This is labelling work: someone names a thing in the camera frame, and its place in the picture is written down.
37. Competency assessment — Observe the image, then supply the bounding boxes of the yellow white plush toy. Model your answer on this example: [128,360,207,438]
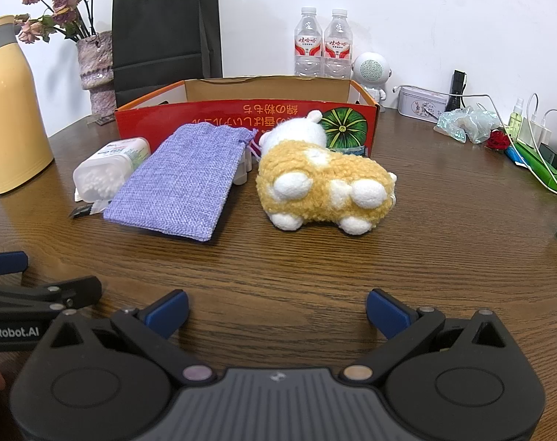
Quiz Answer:
[255,110,397,235]

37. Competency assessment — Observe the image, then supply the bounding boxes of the purple linen pouch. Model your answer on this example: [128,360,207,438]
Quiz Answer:
[103,122,258,243]

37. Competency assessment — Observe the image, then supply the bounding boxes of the white cable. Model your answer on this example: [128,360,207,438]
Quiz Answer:
[391,85,557,200]

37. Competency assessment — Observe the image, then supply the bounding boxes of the dried pink roses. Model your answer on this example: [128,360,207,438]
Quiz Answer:
[14,0,105,44]

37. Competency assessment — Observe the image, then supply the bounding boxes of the clear cotton swab container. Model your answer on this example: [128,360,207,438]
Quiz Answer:
[72,137,151,204]

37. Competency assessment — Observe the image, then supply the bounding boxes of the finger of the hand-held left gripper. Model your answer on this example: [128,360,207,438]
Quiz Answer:
[0,276,103,312]
[0,251,29,279]

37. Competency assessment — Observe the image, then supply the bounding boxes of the mottled purple vase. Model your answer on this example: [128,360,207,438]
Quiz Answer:
[76,31,118,118]

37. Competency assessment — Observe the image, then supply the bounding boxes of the white astronaut speaker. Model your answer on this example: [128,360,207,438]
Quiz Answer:
[352,52,395,112]

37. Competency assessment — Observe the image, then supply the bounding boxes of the crumpled clear plastic bag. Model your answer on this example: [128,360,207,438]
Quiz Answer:
[435,105,502,144]

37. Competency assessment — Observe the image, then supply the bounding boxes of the red cardboard box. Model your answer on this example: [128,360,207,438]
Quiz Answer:
[114,75,381,157]

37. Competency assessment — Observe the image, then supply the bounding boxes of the yellow thermos jug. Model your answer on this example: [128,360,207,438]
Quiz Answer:
[0,15,55,195]

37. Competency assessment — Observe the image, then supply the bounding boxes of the small red rose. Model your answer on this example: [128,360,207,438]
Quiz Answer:
[486,129,511,151]

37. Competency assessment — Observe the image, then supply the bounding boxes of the small spray bottle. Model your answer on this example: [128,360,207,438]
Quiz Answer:
[508,98,526,141]

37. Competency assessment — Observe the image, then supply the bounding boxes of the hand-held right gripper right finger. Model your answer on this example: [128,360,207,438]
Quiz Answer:
[340,288,509,387]

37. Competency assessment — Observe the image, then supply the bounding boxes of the clear water bottle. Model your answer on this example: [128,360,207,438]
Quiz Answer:
[294,7,325,79]
[323,8,355,80]

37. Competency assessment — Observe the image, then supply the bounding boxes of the white charger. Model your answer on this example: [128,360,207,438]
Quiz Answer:
[519,117,557,148]

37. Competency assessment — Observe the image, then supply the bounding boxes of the black paper bag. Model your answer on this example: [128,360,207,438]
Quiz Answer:
[111,0,224,108]

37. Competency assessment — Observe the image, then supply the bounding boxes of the white printed tin box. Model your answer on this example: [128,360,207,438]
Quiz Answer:
[397,85,449,123]

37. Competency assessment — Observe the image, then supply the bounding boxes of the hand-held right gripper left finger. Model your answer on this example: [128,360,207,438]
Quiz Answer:
[49,289,217,387]

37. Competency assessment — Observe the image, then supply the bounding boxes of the black charger device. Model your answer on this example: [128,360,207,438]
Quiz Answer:
[445,70,467,112]

